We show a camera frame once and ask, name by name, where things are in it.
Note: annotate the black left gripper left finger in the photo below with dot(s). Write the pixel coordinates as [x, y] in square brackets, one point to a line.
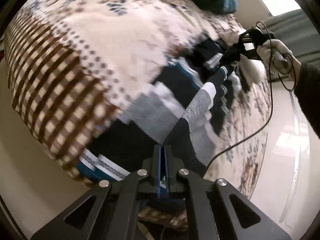
[108, 210]

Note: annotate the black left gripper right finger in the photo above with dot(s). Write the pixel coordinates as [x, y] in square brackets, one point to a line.
[216, 209]

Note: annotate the striped navy grey sweater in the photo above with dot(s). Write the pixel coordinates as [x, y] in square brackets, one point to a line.
[184, 107]

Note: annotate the dark sleeved right forearm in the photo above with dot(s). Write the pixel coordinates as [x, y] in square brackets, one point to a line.
[307, 92]

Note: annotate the white gloved right hand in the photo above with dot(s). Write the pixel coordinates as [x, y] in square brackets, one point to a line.
[275, 54]

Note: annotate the grey green curtain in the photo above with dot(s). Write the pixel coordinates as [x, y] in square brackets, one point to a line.
[298, 33]

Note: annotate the floral beige bed blanket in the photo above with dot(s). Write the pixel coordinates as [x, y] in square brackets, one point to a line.
[74, 66]

